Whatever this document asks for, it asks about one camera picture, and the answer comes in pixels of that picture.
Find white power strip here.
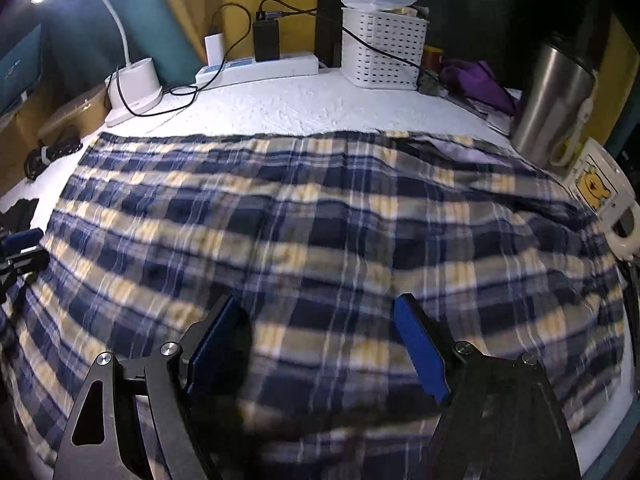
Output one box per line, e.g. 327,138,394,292
195,52,319,88

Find blue plaid pants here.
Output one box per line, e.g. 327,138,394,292
0,130,628,480

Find black cloth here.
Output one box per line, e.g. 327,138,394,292
0,197,40,233

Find white mug with yellow print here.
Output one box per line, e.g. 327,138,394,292
550,139,640,261

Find black charger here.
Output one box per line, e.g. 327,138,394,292
252,11,281,62

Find brown cardboard box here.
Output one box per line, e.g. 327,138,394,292
0,105,48,196

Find coiled black cable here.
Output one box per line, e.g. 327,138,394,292
25,125,83,181

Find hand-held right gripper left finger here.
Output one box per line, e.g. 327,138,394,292
52,292,253,480

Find wide green curtain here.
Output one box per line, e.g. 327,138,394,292
42,0,206,91

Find white plastic basket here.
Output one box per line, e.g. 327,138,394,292
341,6,431,91

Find white desk lamp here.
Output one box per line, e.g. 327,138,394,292
30,0,163,128

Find tablet with green screen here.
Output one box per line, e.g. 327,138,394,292
0,22,43,118

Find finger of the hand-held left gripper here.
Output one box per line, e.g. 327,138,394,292
0,227,52,283

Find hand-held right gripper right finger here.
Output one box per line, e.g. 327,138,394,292
392,294,583,480

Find white charger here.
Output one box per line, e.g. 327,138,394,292
204,34,224,67

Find stainless steel tumbler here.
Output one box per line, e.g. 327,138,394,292
510,35,598,168

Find purple cloth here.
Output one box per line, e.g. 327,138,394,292
440,58,518,113

